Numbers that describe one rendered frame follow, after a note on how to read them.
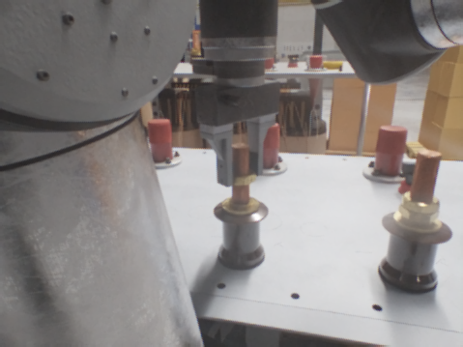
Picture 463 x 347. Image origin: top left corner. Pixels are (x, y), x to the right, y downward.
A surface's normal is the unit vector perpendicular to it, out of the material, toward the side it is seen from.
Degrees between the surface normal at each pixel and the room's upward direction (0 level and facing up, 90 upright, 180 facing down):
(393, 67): 119
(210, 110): 90
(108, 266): 87
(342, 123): 90
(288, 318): 11
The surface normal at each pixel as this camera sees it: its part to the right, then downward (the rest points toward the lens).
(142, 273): 0.82, 0.11
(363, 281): -0.02, -0.93
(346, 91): -0.24, 0.36
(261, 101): 0.66, 0.26
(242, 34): 0.09, 0.36
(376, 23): -0.72, 0.58
